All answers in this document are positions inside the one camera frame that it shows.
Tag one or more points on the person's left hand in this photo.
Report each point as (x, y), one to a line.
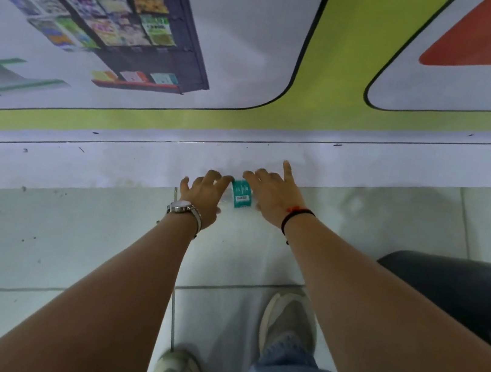
(203, 196)

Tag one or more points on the person's left thumb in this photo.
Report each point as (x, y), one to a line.
(218, 210)

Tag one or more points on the person's right grey sneaker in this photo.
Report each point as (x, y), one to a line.
(290, 319)

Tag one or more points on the person's right hand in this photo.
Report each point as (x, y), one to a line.
(276, 201)

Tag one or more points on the person's right forearm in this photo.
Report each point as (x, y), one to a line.
(371, 331)

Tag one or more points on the person's right little finger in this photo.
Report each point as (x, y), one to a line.
(288, 173)

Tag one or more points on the person's right middle finger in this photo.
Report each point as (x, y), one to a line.
(262, 175)

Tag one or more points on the small teal box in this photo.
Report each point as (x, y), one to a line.
(241, 194)

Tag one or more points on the person's left little finger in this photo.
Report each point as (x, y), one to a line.
(184, 184)

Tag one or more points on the black seat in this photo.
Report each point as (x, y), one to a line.
(455, 288)

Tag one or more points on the person's left middle finger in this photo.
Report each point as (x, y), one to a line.
(212, 178)

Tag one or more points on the person's left forearm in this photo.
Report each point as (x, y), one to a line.
(119, 293)

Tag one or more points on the silver wristwatch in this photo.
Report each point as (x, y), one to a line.
(187, 209)

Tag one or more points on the large printed banner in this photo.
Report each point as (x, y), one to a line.
(340, 46)

